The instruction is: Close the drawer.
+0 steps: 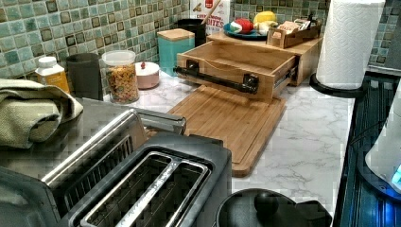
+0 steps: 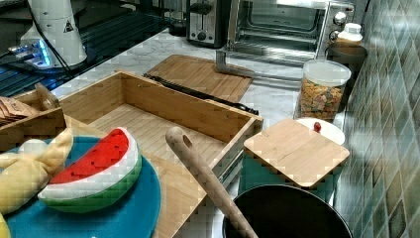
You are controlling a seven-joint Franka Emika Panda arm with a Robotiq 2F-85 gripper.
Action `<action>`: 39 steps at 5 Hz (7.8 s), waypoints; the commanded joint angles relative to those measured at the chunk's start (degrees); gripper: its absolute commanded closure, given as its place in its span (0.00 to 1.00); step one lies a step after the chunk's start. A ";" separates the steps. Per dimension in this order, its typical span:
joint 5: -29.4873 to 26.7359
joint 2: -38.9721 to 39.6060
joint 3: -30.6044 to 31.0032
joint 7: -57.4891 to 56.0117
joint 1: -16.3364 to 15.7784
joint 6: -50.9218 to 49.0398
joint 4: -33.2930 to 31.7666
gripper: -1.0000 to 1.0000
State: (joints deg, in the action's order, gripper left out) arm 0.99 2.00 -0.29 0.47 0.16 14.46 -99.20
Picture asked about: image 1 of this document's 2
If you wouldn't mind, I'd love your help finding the teal canister with wooden lid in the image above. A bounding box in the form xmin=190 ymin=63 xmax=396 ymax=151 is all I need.
xmin=157 ymin=28 xmax=195 ymax=77

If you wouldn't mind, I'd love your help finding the blue plate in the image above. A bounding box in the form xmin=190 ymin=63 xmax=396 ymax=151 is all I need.
xmin=223 ymin=24 xmax=267 ymax=41

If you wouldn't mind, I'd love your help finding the cinnamon bites cereal box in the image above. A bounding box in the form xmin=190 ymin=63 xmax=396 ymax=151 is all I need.
xmin=189 ymin=0 xmax=231 ymax=35

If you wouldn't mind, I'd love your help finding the black two-slot toaster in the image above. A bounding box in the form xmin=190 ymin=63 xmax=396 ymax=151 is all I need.
xmin=57 ymin=132 xmax=232 ymax=227

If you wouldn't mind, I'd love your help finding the clear cereal jar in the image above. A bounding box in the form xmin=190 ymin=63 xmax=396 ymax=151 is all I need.
xmin=101 ymin=50 xmax=139 ymax=104

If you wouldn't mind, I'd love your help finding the wooden drawer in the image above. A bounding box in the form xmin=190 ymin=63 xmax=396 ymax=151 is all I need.
xmin=176 ymin=41 xmax=298 ymax=102

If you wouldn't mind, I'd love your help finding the wooden tea bag tray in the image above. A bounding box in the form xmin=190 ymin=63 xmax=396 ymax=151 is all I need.
xmin=267 ymin=20 xmax=322 ymax=48

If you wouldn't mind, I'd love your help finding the plush yellow banana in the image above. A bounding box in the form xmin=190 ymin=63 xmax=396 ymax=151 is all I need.
xmin=253 ymin=11 xmax=278 ymax=35

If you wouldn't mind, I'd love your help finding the pink ceramic lidded bowl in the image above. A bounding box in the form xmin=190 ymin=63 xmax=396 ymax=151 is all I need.
xmin=135 ymin=61 xmax=160 ymax=89

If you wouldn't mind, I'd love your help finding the white-capped orange supplement bottle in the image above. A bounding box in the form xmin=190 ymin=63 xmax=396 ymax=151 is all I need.
xmin=35 ymin=57 xmax=70 ymax=94

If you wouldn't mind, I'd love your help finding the white paper towel roll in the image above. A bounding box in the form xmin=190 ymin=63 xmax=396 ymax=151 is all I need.
xmin=316 ymin=0 xmax=386 ymax=90

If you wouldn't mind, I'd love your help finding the black paper towel holder base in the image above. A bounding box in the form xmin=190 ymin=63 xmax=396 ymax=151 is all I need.
xmin=309 ymin=74 xmax=368 ymax=98

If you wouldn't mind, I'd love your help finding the black round pot lid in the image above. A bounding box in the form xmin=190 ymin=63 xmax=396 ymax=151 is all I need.
xmin=214 ymin=188 xmax=332 ymax=227

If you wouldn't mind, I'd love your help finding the black drawer handle bar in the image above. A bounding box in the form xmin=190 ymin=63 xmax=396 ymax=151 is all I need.
xmin=173 ymin=60 xmax=259 ymax=95

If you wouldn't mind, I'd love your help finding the bamboo cutting board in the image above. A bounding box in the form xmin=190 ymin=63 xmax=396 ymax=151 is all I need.
xmin=169 ymin=85 xmax=286 ymax=178

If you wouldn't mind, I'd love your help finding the plush watermelon slice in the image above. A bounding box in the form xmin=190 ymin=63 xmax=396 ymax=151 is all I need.
xmin=230 ymin=18 xmax=253 ymax=34

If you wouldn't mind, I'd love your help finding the black utensil holder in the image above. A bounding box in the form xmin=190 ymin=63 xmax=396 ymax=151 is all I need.
xmin=176 ymin=19 xmax=206 ymax=46

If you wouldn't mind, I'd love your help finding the green folded towel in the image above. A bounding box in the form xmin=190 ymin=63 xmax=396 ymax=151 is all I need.
xmin=0 ymin=79 xmax=83 ymax=148

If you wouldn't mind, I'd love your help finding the wooden spoon handle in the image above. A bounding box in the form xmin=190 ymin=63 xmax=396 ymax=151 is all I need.
xmin=201 ymin=0 xmax=221 ymax=25

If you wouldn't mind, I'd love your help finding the dark grey cup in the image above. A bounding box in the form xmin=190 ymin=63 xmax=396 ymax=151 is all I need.
xmin=66 ymin=53 xmax=103 ymax=100

